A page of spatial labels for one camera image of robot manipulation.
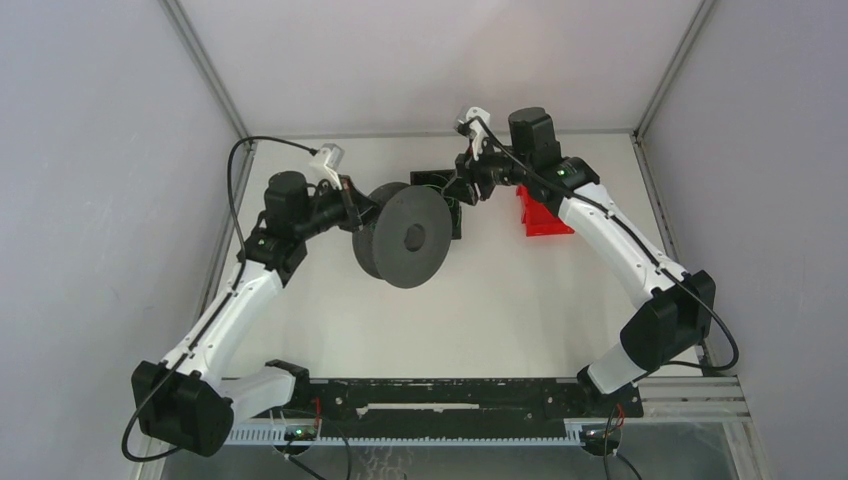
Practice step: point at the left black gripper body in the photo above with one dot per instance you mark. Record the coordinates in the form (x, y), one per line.
(346, 212)

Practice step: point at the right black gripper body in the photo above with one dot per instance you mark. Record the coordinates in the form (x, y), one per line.
(482, 170)

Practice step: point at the dark grey cable spool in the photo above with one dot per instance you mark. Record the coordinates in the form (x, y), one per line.
(407, 243)

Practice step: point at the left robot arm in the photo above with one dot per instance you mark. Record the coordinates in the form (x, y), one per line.
(185, 400)

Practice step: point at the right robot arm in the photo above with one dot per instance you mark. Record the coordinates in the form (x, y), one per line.
(673, 307)

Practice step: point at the black plastic bin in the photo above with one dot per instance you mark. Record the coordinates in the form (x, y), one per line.
(439, 180)

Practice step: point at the red plastic bin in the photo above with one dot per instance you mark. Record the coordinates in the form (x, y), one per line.
(537, 219)

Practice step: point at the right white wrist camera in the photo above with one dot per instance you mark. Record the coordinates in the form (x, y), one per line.
(473, 124)

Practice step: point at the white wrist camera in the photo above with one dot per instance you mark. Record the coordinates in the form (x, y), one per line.
(473, 124)
(325, 163)

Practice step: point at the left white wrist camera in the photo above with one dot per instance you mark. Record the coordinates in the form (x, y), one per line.
(325, 163)

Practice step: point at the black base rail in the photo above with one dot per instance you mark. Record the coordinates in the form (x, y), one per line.
(454, 409)

